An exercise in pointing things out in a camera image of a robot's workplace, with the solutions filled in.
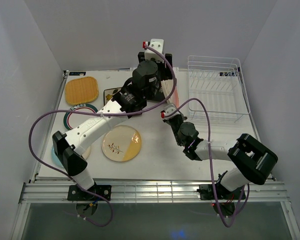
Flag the pink cream round plate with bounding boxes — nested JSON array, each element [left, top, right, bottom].
[[161, 79, 180, 108]]

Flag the yellow cream round plate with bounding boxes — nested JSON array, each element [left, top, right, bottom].
[[101, 125, 142, 162]]

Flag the cream floral square plate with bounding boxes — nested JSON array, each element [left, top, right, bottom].
[[103, 87, 121, 105]]

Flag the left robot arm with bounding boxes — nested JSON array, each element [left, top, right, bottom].
[[52, 48, 174, 200]]

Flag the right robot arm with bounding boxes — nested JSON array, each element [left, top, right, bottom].
[[161, 111, 278, 199]]

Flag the paper sheets at back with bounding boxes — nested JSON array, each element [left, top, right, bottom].
[[129, 67, 180, 73]]

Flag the black floral square plate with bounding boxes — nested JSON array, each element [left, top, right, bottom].
[[151, 80, 173, 103]]

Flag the blue label sticker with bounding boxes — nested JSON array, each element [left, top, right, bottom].
[[68, 71, 86, 76]]

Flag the orange woven square plate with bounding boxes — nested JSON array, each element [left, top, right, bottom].
[[64, 76, 99, 106]]

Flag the green rimmed white plate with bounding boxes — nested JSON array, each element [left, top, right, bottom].
[[63, 103, 98, 130]]

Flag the blue cream round plate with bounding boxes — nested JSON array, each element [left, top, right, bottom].
[[51, 146, 92, 168]]

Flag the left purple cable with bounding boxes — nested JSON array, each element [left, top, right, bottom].
[[27, 44, 178, 227]]

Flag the purple cable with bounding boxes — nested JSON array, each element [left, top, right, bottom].
[[27, 44, 178, 227], [164, 97, 251, 228]]

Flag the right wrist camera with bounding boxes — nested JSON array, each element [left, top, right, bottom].
[[160, 103, 179, 122]]

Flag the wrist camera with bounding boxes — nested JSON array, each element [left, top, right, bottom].
[[160, 103, 179, 122], [142, 38, 164, 63]]

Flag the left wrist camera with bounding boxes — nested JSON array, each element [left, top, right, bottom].
[[142, 38, 164, 63]]

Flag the white wire dish rack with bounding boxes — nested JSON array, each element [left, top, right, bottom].
[[187, 55, 251, 124]]

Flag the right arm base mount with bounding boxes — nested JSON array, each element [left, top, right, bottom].
[[196, 183, 242, 200]]

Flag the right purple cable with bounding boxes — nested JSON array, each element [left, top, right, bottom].
[[164, 97, 251, 228]]

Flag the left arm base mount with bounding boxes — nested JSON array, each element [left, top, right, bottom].
[[66, 184, 112, 201]]

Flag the aluminium frame rail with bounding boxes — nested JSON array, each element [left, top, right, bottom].
[[19, 181, 290, 204]]

